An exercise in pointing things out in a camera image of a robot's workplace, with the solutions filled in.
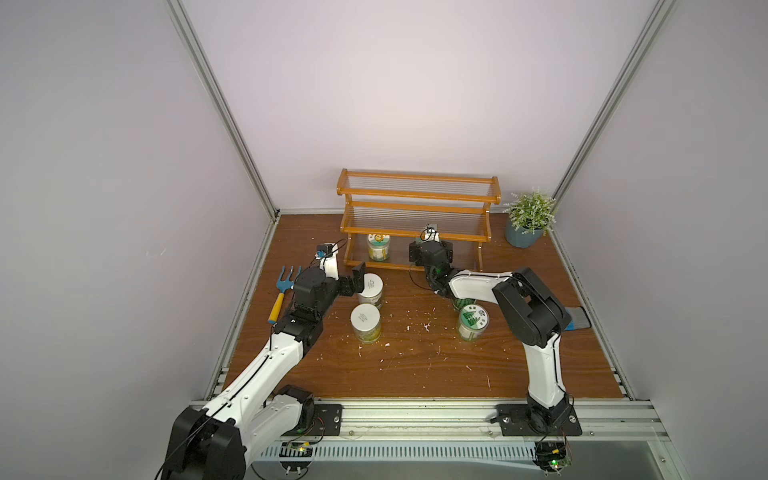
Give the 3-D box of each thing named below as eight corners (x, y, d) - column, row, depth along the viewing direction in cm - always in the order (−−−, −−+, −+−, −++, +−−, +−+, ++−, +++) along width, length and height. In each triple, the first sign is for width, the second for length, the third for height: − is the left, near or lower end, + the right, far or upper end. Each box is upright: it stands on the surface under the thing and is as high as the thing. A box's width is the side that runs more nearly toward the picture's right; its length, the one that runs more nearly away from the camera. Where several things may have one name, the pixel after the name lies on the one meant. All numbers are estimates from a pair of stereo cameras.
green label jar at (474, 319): (459, 341, 88) (464, 330, 81) (455, 316, 93) (460, 304, 86) (485, 341, 88) (492, 330, 81) (480, 316, 93) (486, 304, 86)
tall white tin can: (352, 343, 88) (348, 330, 80) (355, 317, 93) (351, 303, 86) (380, 343, 88) (378, 330, 80) (381, 317, 93) (379, 303, 86)
